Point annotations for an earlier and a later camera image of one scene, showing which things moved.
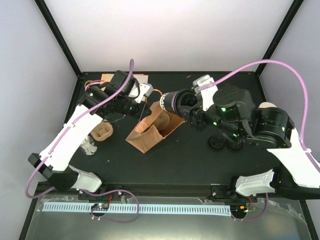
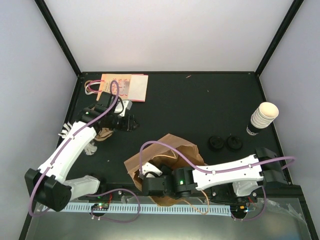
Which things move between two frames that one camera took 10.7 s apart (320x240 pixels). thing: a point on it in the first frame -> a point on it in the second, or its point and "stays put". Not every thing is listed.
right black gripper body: [195, 114] -> [167, 168]
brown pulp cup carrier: [102, 131] stays put
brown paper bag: [154, 128] -> [172, 152]
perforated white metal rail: [143, 209] stays put
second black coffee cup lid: [234, 144] stays put
